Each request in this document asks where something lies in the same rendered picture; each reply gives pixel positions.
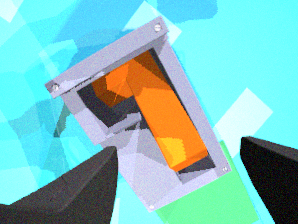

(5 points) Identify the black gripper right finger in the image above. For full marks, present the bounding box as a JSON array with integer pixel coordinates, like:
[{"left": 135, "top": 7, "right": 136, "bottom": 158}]
[{"left": 238, "top": 136, "right": 298, "bottom": 224}]

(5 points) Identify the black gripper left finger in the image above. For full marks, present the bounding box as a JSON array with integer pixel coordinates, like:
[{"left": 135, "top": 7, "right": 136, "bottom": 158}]
[{"left": 0, "top": 147, "right": 120, "bottom": 224}]

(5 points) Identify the orange l-shaped part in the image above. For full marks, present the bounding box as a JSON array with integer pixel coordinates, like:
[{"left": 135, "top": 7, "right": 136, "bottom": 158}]
[{"left": 92, "top": 51, "right": 208, "bottom": 171}]

